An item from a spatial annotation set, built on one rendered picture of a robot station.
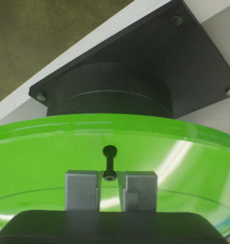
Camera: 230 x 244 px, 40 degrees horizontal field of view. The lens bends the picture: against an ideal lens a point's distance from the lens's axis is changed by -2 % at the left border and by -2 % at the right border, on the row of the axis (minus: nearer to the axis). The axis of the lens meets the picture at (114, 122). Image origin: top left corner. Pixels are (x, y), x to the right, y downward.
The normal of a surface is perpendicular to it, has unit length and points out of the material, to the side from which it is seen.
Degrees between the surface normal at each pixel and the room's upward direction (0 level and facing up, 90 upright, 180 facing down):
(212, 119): 0
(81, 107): 90
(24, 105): 0
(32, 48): 0
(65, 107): 90
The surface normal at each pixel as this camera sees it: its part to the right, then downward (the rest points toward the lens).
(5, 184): -0.20, 0.57
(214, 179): 0.21, 0.57
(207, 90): 0.00, 0.83
